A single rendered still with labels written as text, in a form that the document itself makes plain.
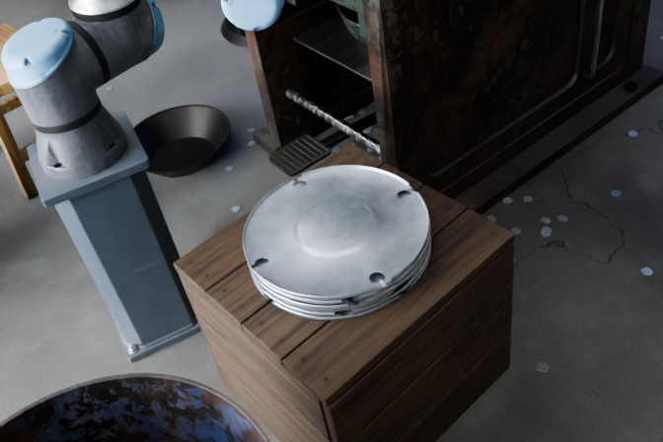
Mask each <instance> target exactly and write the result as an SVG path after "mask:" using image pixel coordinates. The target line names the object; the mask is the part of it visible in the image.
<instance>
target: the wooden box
mask: <svg viewBox="0 0 663 442"><path fill-rule="evenodd" d="M342 165H356V166H366V167H372V168H377V169H381V170H384V171H387V172H390V173H392V174H394V175H397V176H399V177H400V178H402V179H404V180H405V181H407V182H408V183H409V186H410V187H412V189H413V190H414V191H416V192H419V194H420V195H421V196H422V198H423V200H424V202H425V204H426V206H427V209H428V214H429V217H430V225H431V255H430V259H429V262H428V265H427V267H426V269H425V270H424V272H423V274H422V275H421V277H420V278H419V280H418V281H417V282H416V283H415V285H414V286H413V287H412V288H411V289H410V290H409V291H408V292H406V291H405V290H404V291H403V292H402V293H403V294H404V296H403V297H401V298H400V299H398V300H397V301H395V302H394V303H392V304H390V305H389V306H387V307H385V308H383V309H380V310H378V311H376V312H373V313H370V314H367V315H364V316H360V317H356V318H351V319H344V320H315V319H308V318H303V317H300V316H296V315H293V314H291V313H288V312H286V311H284V310H282V309H280V308H278V307H277V306H275V305H274V304H272V303H271V302H272V301H273V300H272V299H271V298H270V299H269V300H267V299H266V298H265V297H264V296H263V295H262V294H261V293H260V291H259V290H258V288H257V286H256V285H255V283H254V280H253V278H252V275H251V271H250V268H249V265H248V261H247V259H246V256H245V253H244V248H243V233H244V228H245V225H246V222H247V220H248V218H249V216H250V214H251V212H252V211H253V210H251V211H249V212H248V213H246V214H245V215H243V216H242V217H240V218H239V219H238V220H236V221H235V222H233V223H232V224H230V225H229V226H227V227H226V228H224V229H223V230H221V231H220V232H218V233H217V234H215V235H214V236H212V237H211V238H210V239H208V240H207V241H205V242H204V243H202V244H201V245H199V246H198V247H196V248H195V249H193V250H192V251H190V252H189V253H187V254H186V255H184V256H183V257H181V258H180V259H178V260H177V261H175V262H174V267H175V269H176V271H177V272H178V274H179V276H180V279H181V281H182V284H183V286H184V290H185V292H186V295H187V297H188V300H189V302H190V304H191V306H192V308H193V311H194V312H195V315H196V318H197V320H198V323H199V325H200V328H201V330H202V332H203V335H204V337H205V340H206V342H207V345H208V347H209V349H210V351H211V354H212V357H213V359H214V361H215V364H216V366H217V369H218V371H219V374H220V376H221V378H222V381H223V383H224V385H225V386H226V387H227V388H228V390H229V392H230V393H231V394H232V395H233V396H234V397H235V398H236V399H237V400H238V401H239V402H240V403H241V404H242V405H243V406H244V407H245V408H246V409H247V410H248V411H249V412H250V413H251V414H252V415H253V416H254V417H255V418H256V419H257V420H258V421H259V422H260V423H261V424H262V425H263V426H264V427H265V428H266V429H267V430H268V431H269V432H270V433H271V434H272V435H273V436H274V437H275V438H276V439H277V440H278V441H279V442H436V441H437V440H438V439H439V438H440V436H441V435H442V434H443V433H444V432H445V431H446V430H447V429H448V428H449V427H450V426H451V425H452V424H453V423H454V422H455V421H456V420H457V419H458V418H459V417H460V416H461V415H462V414H463V413H464V412H465V411H466V410H467V409H468V408H469V407H470V406H471V405H472V404H473V403H474V402H475V401H476V400H477V399H478V398H479V397H480V396H481V395H482V394H483V393H484V392H485V391H486V390H487V389H488V388H489V387H490V386H491V385H492V384H493V383H494V382H495V381H496V380H497V379H498V378H499V377H500V376H501V375H502V374H503V373H504V372H505V371H506V370H507V369H508V368H509V367H510V348H511V323H512V296H513V291H512V289H513V270H514V244H512V243H513V242H514V241H515V234H514V233H513V232H511V231H509V230H507V229H505V228H504V227H502V226H500V225H498V224H496V223H494V222H493V221H491V220H489V219H487V218H485V217H483V216H481V215H480V214H478V213H476V212H474V211H472V210H471V209H468V210H467V207H466V206H464V205H462V204H460V203H459V202H457V201H455V200H453V199H451V198H449V197H448V196H446V195H444V194H442V193H440V192H438V191H437V190H435V189H433V188H431V187H429V186H427V185H423V183H421V182H419V181H417V180H416V179H414V178H412V177H410V176H408V175H406V174H405V173H403V172H401V171H399V170H397V169H395V168H393V167H392V166H390V165H388V164H384V162H382V161H381V160H379V159H377V158H375V157H373V156H371V155H370V154H368V153H366V152H364V151H362V150H360V149H359V148H357V147H355V146H353V145H351V144H348V145H346V146H345V147H343V148H342V149H340V150H339V151H337V152H336V153H334V154H333V155H331V156H330V157H328V158H327V159H325V160H324V161H323V162H322V163H321V164H319V165H318V166H316V167H315V168H313V169H312V170H310V171H313V170H315V169H320V168H325V167H331V166H342Z"/></svg>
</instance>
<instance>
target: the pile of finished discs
mask: <svg viewBox="0 0 663 442"><path fill-rule="evenodd" d="M243 248H244V253H245V256H246V259H247V261H248V265H249V268H250V271H251V275H252V278H253V280H254V283H255V285H256V286H257V288H258V290H259V291H260V293H261V294H262V295H263V296H264V297H265V298H266V299H267V300H269V299H270V298H271V299H272V300H273V301H272V302H271V303H272V304H274V305H275V306H277V307H278V308H280V309H282V310H284V311H286V312H288V313H291V314H293V315H296V316H300V317H303V318H308V319H315V320H344V319H351V318H356V317H360V316H364V315H367V314H370V313H373V312H376V311H378V310H380V309H383V308H385V307H387V306H389V305H390V304H392V303H394V302H395V301H397V300H398V299H400V298H401V297H403V296H404V294H403V293H402V292H403V291H404V290H405V291H406V292H408V291H409V290H410V289H411V288H412V287H413V286H414V285H415V283H416V282H417V281H418V280H419V278H420V277H421V275H422V274H423V272H424V270H425V269H426V267H427V265H428V262H429V259H430V255H431V225H430V217H429V214H428V209H427V206H426V204H425V202H424V200H423V198H422V196H421V195H420V194H419V192H416V191H414V190H413V189H412V187H410V186H409V183H408V182H407V181H405V180H404V179H402V178H400V177H399V176H397V175H394V174H392V173H390V172H387V171H384V170H381V169H377V168H372V167H366V166H356V165H342V166H331V167H325V168H320V169H315V170H313V171H309V172H306V173H303V174H302V177H300V178H298V181H296V182H294V181H291V182H289V181H288V180H287V181H286V182H284V183H282V184H280V185H278V186H277V187H275V188H274V189H273V190H271V191H270V192H269V193H268V194H267V195H265V196H264V197H263V198H262V199H261V200H260V201H259V203H258V204H257V205H256V206H255V208H254V209H253V211H252V212H251V214H250V216H249V218H248V220H247V222H246V225H245V228H244V233H243Z"/></svg>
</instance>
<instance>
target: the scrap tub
mask: <svg viewBox="0 0 663 442"><path fill-rule="evenodd" d="M0 442H270V440H269V439H268V437H267V435H266V434H265V433H264V431H263V430H262V429H261V427H260V426H259V425H258V423H257V422H256V421H255V420H254V419H253V418H252V417H251V416H250V415H249V414H248V413H247V412H246V411H245V410H244V409H243V408H242V407H241V406H239V405H238V404H237V403H236V402H234V401H233V400H231V399H230V398H228V397H227V396H225V395H224V394H222V393H220V392H218V391H216V390H214V389H212V388H210V387H208V386H206V385H203V384H201V383H198V382H195V381H193V380H190V379H186V378H182V377H178V376H172V375H166V374H154V373H129V374H121V375H112V376H107V377H103V378H98V379H93V380H90V381H86V382H83V383H79V384H76V385H73V386H70V387H68V388H65V389H62V390H59V391H57V392H55V393H53V394H50V395H48V396H46V397H43V398H41V399H39V400H38V401H36V402H34V403H32V404H30V405H27V406H25V407H24V408H22V409H20V410H19V411H17V412H15V413H14V414H12V415H10V416H9V417H7V418H6V419H4V420H3V421H1V422H0Z"/></svg>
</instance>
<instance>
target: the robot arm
mask: <svg viewBox="0 0 663 442"><path fill-rule="evenodd" d="M284 2H285V0H221V5H222V10H223V12H224V14H225V16H226V17H227V19H228V20H229V21H230V22H231V23H232V24H234V25H235V26H236V27H238V28H240V29H243V30H247V31H260V30H263V29H266V28H268V27H270V26H271V25H272V24H274V23H275V22H276V20H277V19H278V17H279V15H280V13H281V10H282V7H283V5H284ZM68 4H69V7H70V10H71V13H72V16H73V18H72V19H70V20H68V21H66V22H65V21H64V20H62V19H58V18H48V19H43V20H41V21H40V22H33V23H31V24H29V25H27V26H25V27H23V28H21V29H20V30H18V31H17V32H16V33H14V34H13V35H12V36H11V37H10V38H9V39H8V40H7V42H6V43H5V45H4V47H3V51H2V53H1V59H2V63H3V66H4V68H5V70H6V72H7V77H8V80H9V82H10V84H11V85H12V86H13V87H14V89H15V91H16V93H17V95H18V97H19V99H20V101H21V103H22V105H23V107H24V109H25V111H26V113H27V115H28V117H29V118H30V120H31V122H32V124H33V126H34V128H35V130H36V137H37V155H38V160H39V162H40V164H41V166H42V168H43V170H44V172H45V173H46V174H47V175H48V176H50V177H51V178H53V179H56V180H61V181H74V180H80V179H84V178H87V177H90V176H93V175H96V174H98V173H100V172H102V171H104V170H106V169H107V168H109V167H110V166H112V165H113V164H114V163H115V162H117V161H118V160H119V159H120V158H121V156H122V155H123V154H124V152H125V150H126V148H127V137H126V135H125V132H124V130H123V128H122V126H121V125H120V124H119V123H118V121H117V120H116V119H115V118H114V117H113V116H112V115H111V114H110V113H109V112H108V111H107V109H106V108H105V107H104V106H103V105H102V103H101V101H100V98H99V96H98V93H97V91H96V90H97V89H98V88H100V87H101V86H103V85H104V84H105V83H107V82H108V81H110V80H112V79H113V78H115V77H117V76H118V75H120V74H121V73H123V72H125V71H126V70H128V69H130V68H131V67H133V66H135V65H136V64H138V63H142V62H144V61H145V60H147V59H148V58H149V57H150V55H152V54H153V53H155V52H156V51H158V50H159V48H160V47H161V46H162V43H163V41H164V36H165V27H164V21H163V18H162V15H161V12H160V10H159V8H158V7H156V6H155V1H154V0H68Z"/></svg>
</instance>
